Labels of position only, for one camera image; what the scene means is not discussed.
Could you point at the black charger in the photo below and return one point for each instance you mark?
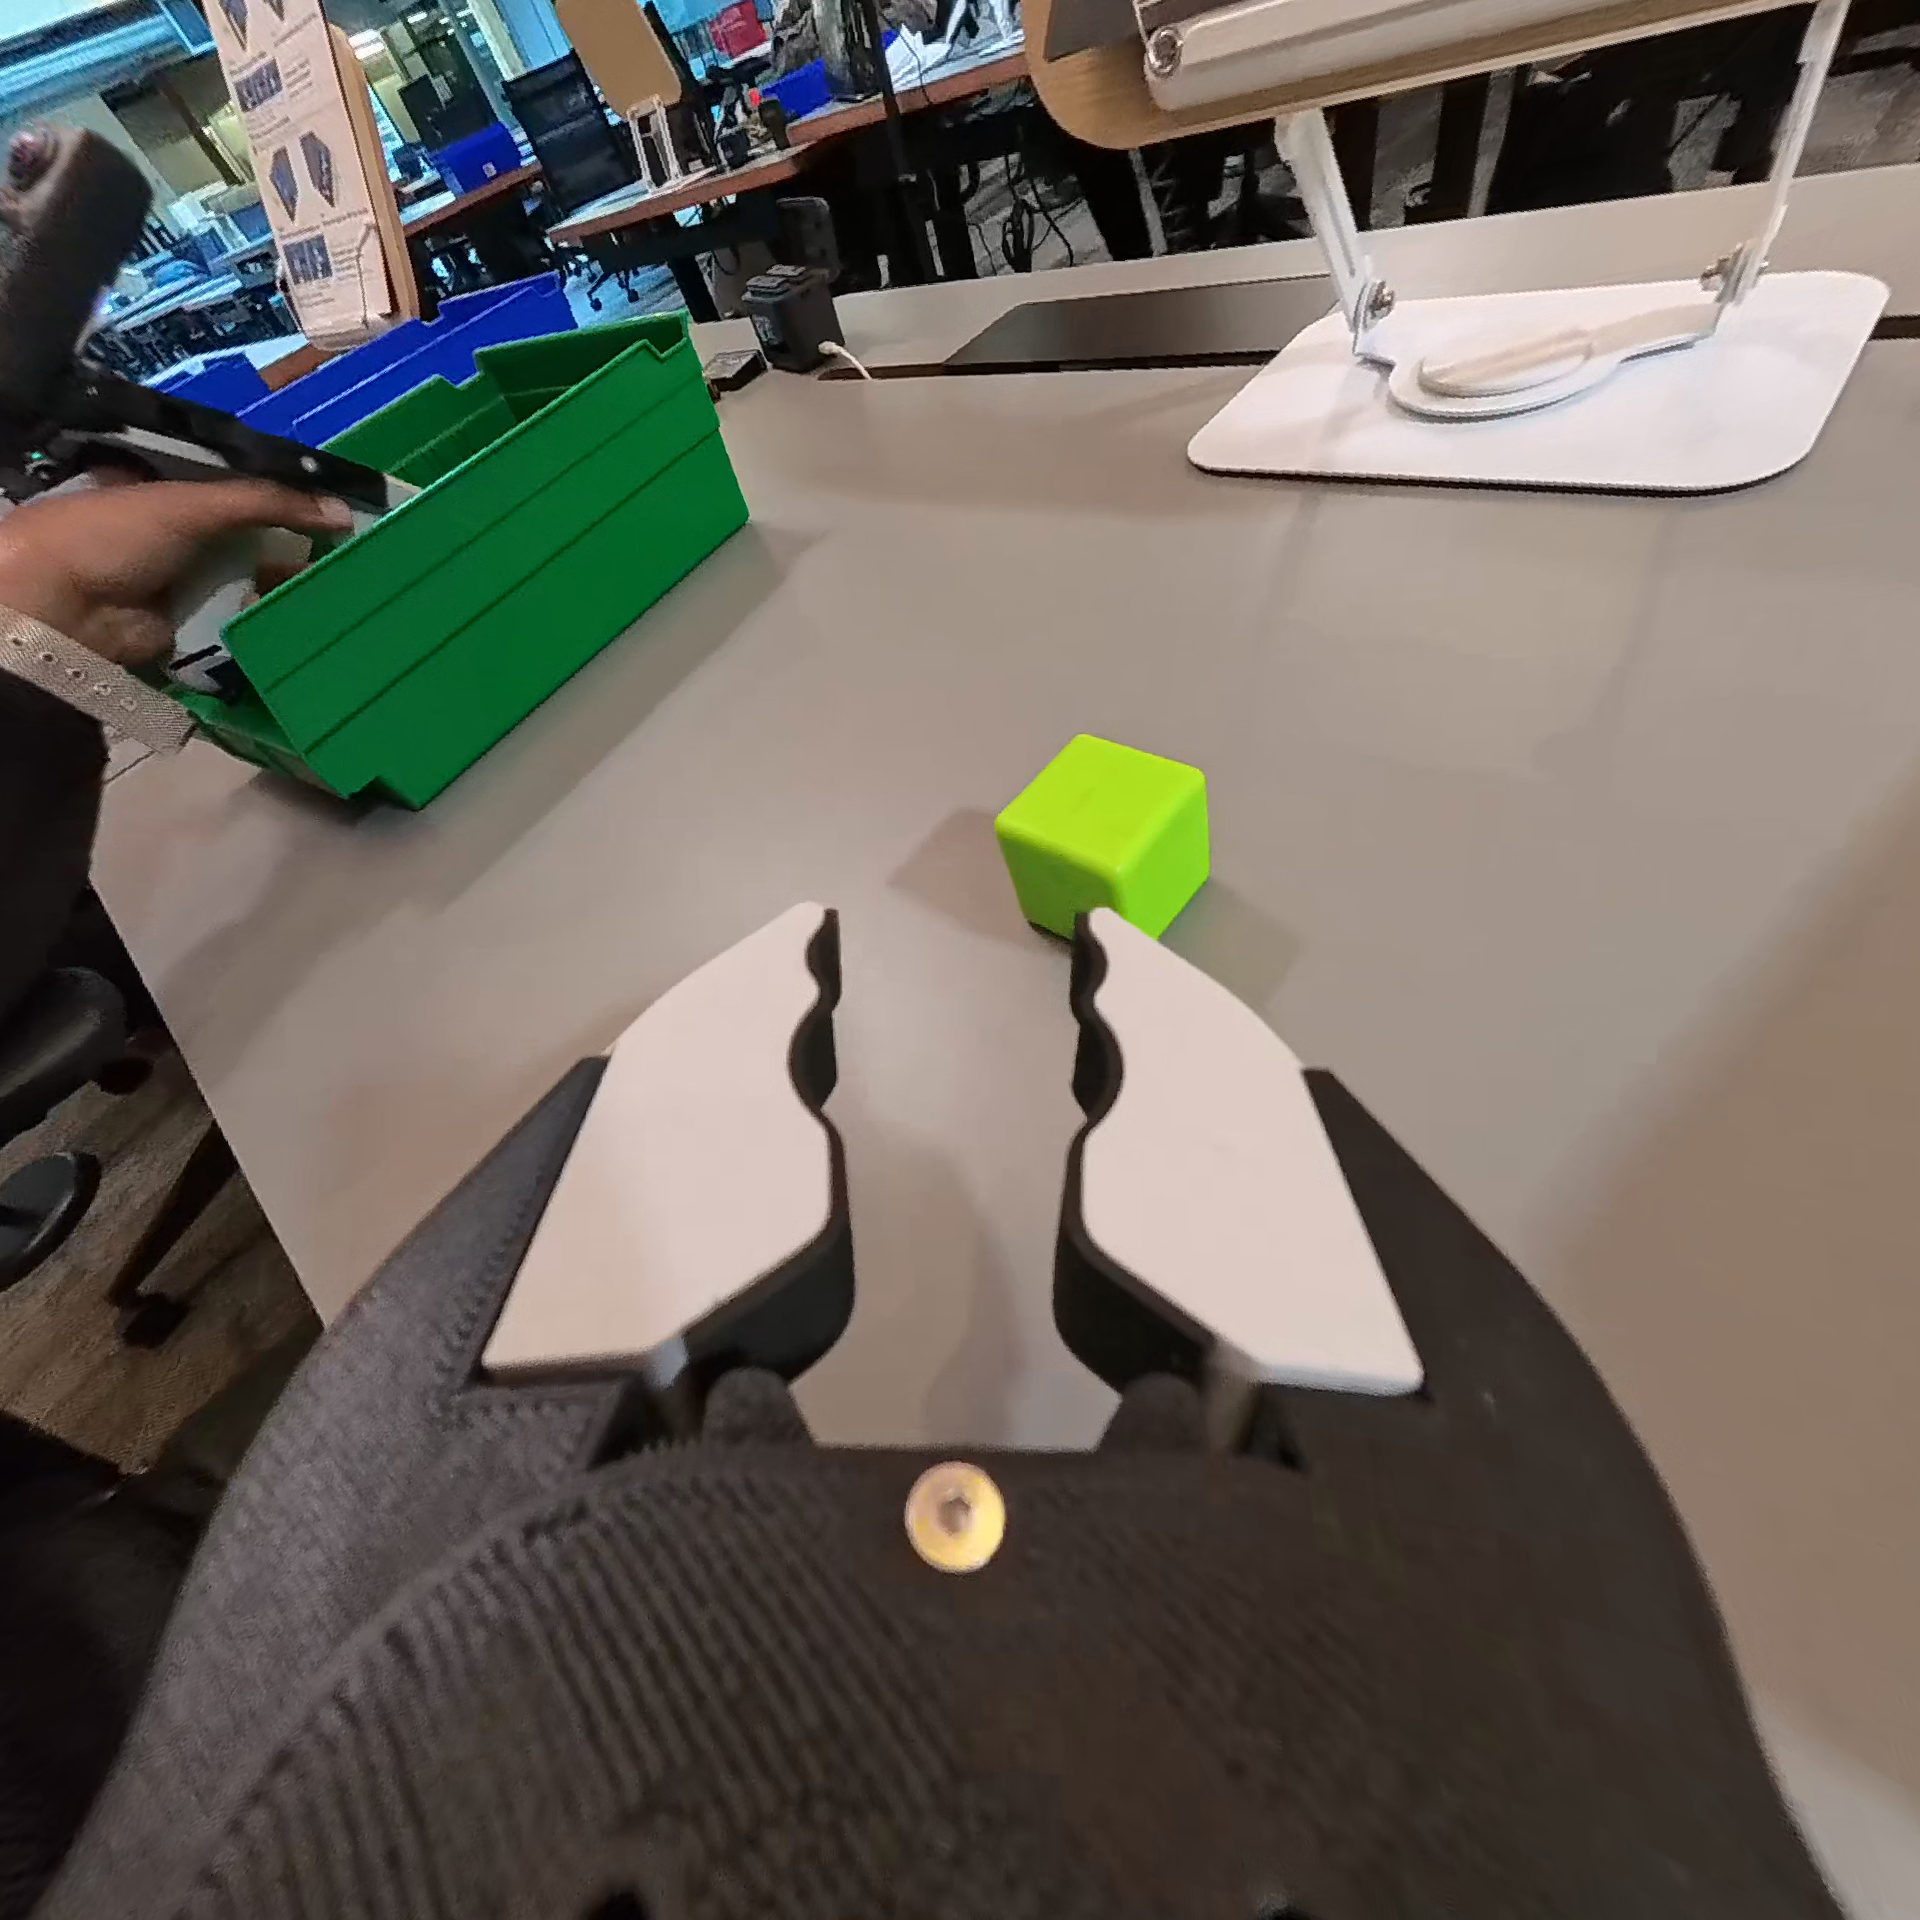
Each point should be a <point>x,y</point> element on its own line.
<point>787,323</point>

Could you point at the person's left forearm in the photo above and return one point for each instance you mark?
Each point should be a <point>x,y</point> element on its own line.
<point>37,840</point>

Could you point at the background work desk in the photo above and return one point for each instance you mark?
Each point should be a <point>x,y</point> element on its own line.
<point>840,128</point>

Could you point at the green plastic bin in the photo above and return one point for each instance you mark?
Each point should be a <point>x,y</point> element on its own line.
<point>494,599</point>

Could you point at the black swivel chair base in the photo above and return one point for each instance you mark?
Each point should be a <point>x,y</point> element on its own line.
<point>44,1049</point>

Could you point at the small black device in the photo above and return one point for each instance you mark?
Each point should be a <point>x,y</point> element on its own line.
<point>734,372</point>

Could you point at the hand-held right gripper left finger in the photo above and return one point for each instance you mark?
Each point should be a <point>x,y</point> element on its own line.
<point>675,1201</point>

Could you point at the background instruction board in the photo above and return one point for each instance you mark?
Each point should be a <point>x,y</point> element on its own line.
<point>322,182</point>

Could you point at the small background document stand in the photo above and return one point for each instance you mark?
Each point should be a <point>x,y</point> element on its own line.
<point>622,61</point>

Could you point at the lime green cube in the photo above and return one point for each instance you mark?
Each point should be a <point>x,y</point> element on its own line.
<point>1108,840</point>

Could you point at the blue plastic bin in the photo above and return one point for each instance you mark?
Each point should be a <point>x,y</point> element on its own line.
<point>494,323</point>

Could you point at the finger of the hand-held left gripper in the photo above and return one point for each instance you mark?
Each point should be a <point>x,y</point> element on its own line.
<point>225,457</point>

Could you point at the wooden stand board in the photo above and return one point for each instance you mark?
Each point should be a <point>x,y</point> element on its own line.
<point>1080,91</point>

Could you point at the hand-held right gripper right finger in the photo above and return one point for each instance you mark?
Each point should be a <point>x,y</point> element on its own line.
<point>1230,1201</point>

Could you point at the grey desk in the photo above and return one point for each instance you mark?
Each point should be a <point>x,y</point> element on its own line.
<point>1349,750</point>

